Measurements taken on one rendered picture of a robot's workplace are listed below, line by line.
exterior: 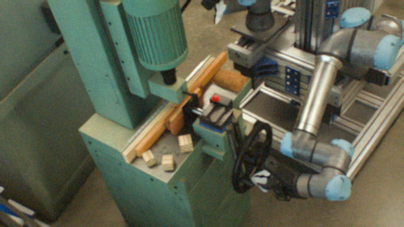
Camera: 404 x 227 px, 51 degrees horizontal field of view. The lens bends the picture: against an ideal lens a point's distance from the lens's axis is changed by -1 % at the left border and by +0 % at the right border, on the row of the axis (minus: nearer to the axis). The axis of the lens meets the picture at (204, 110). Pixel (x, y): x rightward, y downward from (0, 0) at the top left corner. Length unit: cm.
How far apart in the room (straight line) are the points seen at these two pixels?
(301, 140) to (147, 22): 61
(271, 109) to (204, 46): 107
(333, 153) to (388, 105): 136
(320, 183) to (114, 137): 90
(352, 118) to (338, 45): 118
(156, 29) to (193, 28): 237
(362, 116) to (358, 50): 119
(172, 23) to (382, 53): 68
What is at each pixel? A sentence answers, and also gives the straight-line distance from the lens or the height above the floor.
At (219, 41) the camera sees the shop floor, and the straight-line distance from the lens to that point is 352.
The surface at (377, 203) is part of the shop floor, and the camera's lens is 255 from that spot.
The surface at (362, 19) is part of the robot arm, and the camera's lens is 191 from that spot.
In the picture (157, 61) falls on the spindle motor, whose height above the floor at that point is 124.
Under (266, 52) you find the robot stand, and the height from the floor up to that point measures 71.
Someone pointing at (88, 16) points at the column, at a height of 138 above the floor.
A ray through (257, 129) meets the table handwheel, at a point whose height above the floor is 95.
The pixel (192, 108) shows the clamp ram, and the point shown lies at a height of 96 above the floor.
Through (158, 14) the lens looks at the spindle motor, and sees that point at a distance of 133.
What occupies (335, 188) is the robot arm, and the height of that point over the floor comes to 103.
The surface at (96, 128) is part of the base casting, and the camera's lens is 191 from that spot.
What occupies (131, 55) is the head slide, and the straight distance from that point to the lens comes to 153.
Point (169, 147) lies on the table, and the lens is 161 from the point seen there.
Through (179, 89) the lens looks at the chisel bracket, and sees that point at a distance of 158.
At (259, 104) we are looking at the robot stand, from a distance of 267.
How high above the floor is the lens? 213
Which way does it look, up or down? 46 degrees down
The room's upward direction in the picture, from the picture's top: 10 degrees counter-clockwise
